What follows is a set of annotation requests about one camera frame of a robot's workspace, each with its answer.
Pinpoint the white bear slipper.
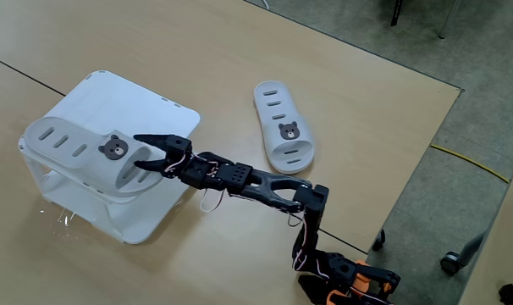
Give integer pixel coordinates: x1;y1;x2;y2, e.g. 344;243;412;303
22;116;167;198
253;80;316;175

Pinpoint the white plastic shelf box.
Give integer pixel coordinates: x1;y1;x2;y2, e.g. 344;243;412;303
18;69;201;246

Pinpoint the black caster wheel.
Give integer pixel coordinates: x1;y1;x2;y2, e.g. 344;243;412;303
371;228;387;252

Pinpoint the black chair leg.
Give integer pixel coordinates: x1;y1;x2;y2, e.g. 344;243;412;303
390;0;405;27

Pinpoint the grey caster wheel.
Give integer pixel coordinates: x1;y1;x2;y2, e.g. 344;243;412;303
440;230;488;275

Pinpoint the grey chair leg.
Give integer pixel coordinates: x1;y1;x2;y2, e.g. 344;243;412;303
437;0;463;40

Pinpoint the black floor object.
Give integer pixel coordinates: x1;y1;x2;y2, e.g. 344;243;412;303
498;283;513;305

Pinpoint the yellow floor cable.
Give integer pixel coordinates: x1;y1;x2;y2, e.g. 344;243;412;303
429;143;510;184

